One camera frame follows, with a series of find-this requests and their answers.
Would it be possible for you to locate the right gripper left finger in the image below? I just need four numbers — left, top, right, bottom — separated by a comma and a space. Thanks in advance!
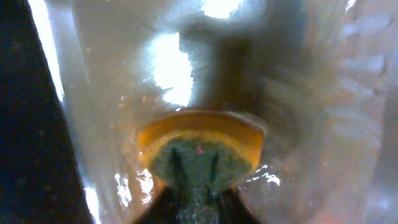
132, 186, 185, 224

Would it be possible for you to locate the black water tray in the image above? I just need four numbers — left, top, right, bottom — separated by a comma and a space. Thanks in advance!
1, 1, 397, 223

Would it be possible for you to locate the green yellow sponge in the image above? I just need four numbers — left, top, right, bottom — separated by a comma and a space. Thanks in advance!
137, 110, 267, 192

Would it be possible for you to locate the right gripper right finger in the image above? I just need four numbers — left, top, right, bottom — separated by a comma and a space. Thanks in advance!
216, 188, 260, 224

